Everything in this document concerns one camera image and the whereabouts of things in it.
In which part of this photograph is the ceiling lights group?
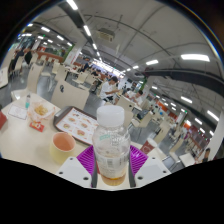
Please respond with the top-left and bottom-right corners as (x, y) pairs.
(19, 0), (221, 138)

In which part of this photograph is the white paper card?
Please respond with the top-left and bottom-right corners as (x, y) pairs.
(7, 103), (29, 121)

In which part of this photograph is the brown food tray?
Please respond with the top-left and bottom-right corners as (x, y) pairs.
(53, 105), (101, 147)

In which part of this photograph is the red wallet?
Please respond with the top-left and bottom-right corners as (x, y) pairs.
(0, 110), (8, 130)

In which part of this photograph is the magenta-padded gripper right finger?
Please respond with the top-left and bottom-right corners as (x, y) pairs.
(128, 144), (173, 189)

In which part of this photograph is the cream chairs group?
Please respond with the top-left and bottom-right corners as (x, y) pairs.
(9, 58), (198, 168)

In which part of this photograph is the small teal-capped bottle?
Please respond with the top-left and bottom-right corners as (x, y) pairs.
(24, 93), (32, 110)

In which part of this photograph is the cream dining table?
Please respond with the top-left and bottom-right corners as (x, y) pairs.
(0, 66), (9, 89)

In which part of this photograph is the ceiling air conditioner unit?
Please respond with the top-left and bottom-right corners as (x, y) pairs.
(96, 27), (116, 43)

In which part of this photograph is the clear plastic drink bottle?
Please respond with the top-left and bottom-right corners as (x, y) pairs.
(91, 105), (132, 187)

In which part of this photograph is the person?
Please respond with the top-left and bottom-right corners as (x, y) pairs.
(9, 49), (24, 74)
(199, 147), (212, 164)
(131, 89), (145, 107)
(99, 75), (120, 103)
(23, 48), (34, 68)

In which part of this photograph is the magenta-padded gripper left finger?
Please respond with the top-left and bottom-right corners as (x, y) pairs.
(55, 144), (99, 189)

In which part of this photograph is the small red packet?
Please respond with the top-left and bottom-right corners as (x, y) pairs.
(29, 120), (46, 133)

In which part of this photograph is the yellow cup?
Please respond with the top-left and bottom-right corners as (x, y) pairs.
(49, 131), (78, 165)

